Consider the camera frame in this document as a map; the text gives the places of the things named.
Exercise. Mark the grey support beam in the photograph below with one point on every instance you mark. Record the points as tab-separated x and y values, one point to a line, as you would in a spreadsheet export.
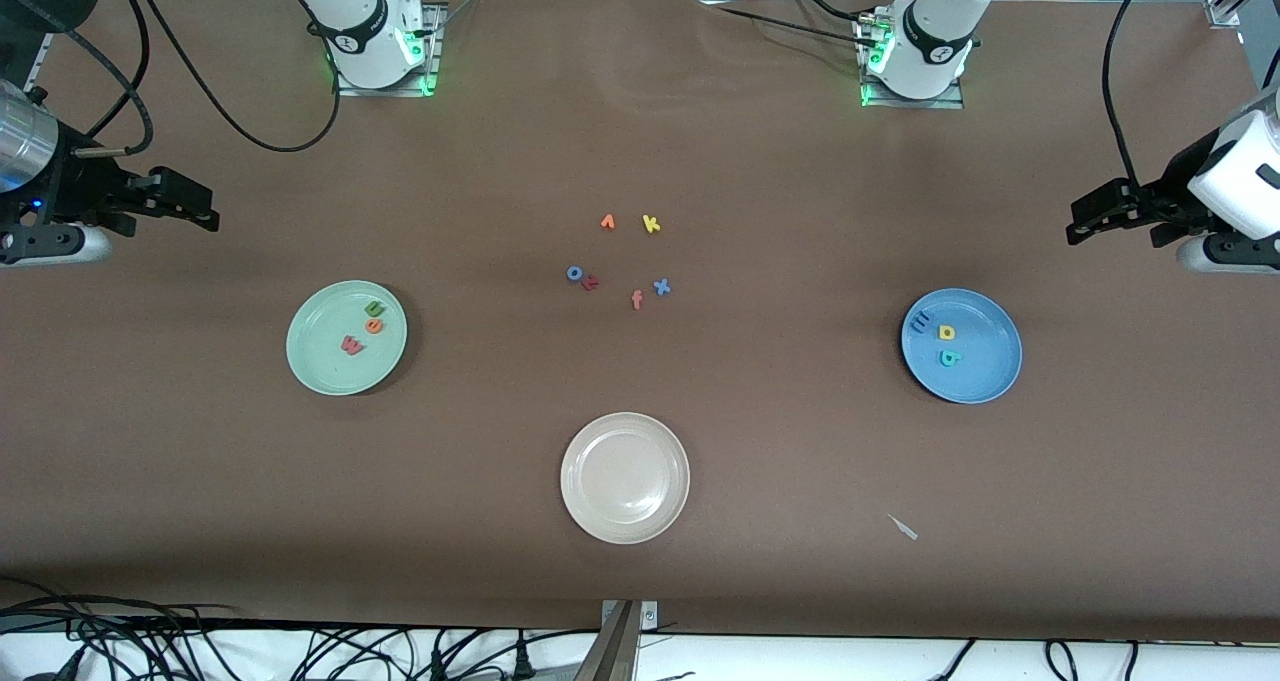
610	656

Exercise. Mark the pink foam letter w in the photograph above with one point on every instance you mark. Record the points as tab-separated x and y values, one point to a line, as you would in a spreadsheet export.
351	345

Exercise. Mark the blue foam letter m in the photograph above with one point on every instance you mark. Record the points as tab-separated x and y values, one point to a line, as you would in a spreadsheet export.
920	323

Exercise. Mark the blue plate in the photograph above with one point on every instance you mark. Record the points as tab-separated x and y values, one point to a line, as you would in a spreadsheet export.
985	371

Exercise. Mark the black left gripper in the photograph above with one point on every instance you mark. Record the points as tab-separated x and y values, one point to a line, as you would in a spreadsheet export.
1168	199

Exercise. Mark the small metal table bracket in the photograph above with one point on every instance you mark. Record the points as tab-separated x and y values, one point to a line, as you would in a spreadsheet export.
649	613

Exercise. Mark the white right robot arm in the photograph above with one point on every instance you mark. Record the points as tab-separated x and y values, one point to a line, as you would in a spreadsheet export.
365	31

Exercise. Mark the grey tape scrap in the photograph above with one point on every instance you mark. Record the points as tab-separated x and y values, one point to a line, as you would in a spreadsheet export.
905	528

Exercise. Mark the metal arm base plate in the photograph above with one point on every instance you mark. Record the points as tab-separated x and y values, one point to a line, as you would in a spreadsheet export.
432	61
915	103

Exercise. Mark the brown table cover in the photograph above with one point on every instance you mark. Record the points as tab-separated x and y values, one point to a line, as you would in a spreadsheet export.
640	141

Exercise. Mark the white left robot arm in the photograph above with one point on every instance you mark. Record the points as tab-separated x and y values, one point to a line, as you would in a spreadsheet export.
935	36

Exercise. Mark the teal foam letter b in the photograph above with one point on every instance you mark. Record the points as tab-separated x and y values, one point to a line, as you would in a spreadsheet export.
953	361

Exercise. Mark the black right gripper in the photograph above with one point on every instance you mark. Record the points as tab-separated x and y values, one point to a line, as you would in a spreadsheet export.
78	189

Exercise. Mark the beige plate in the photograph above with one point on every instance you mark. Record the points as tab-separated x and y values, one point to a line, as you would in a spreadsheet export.
625	478

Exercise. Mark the green plate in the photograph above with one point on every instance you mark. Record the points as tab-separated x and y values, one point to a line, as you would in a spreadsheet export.
330	366

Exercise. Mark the green foam letter u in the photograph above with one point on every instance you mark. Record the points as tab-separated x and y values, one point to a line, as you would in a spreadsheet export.
369	309

